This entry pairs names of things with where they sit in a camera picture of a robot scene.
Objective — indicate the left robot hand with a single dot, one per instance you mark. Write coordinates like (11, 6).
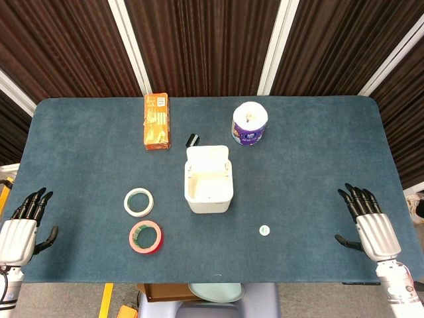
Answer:
(17, 235)

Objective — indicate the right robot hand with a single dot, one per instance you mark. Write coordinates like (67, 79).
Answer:
(377, 235)

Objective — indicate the small white bottle cap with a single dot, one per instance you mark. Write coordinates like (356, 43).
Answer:
(264, 230)

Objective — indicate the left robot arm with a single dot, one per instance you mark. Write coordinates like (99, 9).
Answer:
(8, 288)

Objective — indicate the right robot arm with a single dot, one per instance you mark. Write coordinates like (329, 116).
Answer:
(399, 288)

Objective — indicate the white plastic box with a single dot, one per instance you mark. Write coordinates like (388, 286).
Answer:
(208, 179)

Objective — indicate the blue table mat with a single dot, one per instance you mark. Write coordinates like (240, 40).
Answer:
(99, 165)

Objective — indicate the white tape roll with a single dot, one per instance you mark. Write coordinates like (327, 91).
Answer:
(138, 202)

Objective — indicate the red tape roll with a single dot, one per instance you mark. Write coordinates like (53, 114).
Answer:
(146, 237)

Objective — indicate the small orange object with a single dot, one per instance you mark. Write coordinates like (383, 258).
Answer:
(127, 312)

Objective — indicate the brown cardboard box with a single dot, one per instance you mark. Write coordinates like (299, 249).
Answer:
(165, 292)

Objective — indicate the toilet paper roll purple wrapper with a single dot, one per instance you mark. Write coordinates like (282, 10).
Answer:
(249, 123)

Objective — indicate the light green plate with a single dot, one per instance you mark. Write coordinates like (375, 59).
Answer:
(217, 291)

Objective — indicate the orange cardboard box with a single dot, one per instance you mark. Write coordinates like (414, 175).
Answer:
(156, 122)

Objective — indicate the grey plastic stool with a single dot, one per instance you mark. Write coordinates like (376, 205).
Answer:
(212, 306)

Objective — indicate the small black clip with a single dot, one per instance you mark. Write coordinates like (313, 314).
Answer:
(192, 139)

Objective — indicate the white partition post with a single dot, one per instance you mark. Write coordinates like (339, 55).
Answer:
(391, 63)
(275, 46)
(16, 92)
(130, 46)

